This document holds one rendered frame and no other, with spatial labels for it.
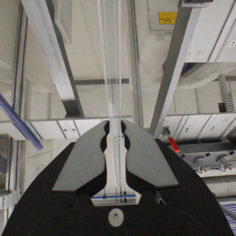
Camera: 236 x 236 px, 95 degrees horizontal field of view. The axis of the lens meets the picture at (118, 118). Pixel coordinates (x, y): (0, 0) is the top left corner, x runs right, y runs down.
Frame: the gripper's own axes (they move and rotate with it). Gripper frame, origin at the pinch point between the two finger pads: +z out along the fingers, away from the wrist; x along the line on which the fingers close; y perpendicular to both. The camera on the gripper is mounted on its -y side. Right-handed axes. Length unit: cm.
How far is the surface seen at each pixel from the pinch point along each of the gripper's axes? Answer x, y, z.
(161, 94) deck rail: 15.3, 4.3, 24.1
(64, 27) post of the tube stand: -9.6, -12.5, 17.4
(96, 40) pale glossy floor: -19, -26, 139
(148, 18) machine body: 16, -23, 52
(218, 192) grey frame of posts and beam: 51, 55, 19
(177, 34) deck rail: 15.4, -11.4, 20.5
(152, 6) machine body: 18, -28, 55
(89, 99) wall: -50, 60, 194
